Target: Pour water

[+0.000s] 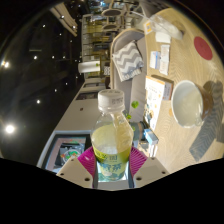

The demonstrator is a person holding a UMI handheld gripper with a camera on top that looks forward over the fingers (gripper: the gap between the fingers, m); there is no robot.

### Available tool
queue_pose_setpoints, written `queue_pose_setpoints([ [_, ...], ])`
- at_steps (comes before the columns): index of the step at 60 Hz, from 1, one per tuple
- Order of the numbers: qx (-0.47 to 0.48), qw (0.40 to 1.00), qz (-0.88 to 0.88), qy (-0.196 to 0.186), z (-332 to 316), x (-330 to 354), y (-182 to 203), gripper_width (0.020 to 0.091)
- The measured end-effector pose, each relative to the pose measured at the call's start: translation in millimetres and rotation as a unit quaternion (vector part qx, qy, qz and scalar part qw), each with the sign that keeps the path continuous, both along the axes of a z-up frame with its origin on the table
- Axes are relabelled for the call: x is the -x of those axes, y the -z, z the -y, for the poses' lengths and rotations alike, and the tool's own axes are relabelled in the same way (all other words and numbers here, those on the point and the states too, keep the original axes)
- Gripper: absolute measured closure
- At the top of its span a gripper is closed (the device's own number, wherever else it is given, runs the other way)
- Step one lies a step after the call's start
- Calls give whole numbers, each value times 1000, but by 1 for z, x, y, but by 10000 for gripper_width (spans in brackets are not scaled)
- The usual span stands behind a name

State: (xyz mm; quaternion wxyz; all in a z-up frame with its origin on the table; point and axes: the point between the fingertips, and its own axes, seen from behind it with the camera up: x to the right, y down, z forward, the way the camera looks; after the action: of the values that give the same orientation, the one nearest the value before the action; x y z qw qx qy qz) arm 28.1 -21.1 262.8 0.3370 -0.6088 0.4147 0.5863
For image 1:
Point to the group of dining chairs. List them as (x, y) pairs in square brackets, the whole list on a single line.
[(111, 12)]

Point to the flat round red coaster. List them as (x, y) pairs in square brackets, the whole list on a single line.
[(203, 48)]

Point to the clear plastic cup with straw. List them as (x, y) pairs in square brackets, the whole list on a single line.
[(165, 26)]

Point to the white flat cardboard box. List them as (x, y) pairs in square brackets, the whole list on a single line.
[(154, 96)]

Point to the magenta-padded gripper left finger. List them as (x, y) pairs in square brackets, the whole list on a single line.
[(75, 171)]

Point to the grey curved sofa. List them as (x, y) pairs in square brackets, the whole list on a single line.
[(133, 90)]

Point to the group of ceiling lights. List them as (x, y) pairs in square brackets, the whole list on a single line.
[(10, 128)]

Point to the clear green-labelled drink bottle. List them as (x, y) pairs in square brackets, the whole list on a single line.
[(111, 143)]

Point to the brown paper cup white letters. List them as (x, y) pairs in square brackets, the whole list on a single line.
[(188, 103)]

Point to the green potted plant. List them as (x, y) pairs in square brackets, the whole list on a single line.
[(138, 130)]

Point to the food picture wall poster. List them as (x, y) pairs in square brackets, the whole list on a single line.
[(68, 151)]

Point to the grey white chevron pillow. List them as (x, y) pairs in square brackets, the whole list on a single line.
[(128, 61)]

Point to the white printed leaflet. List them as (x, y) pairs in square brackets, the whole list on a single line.
[(165, 60), (154, 60)]

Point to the small blue tissue pack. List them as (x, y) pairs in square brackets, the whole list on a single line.
[(151, 137)]

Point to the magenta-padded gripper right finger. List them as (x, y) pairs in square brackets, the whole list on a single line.
[(150, 171)]

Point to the white paper napkin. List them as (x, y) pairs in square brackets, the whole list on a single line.
[(163, 37)]

